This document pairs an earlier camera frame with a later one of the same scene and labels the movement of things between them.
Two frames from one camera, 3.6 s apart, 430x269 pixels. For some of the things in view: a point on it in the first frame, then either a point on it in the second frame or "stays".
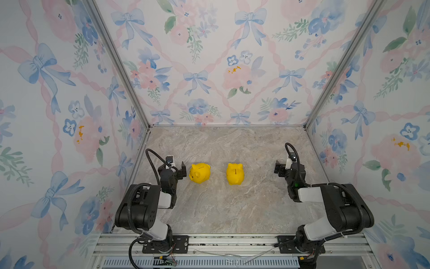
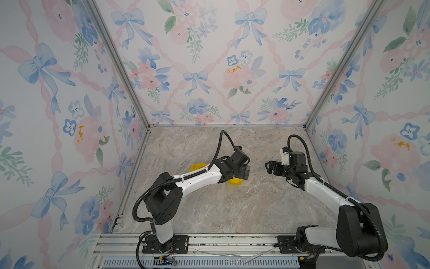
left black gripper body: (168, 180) to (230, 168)
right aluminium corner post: (374, 11) stays
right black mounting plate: (286, 245) stays
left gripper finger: (183, 170) to (244, 171)
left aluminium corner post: (94, 9) stays
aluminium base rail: (341, 251) stays
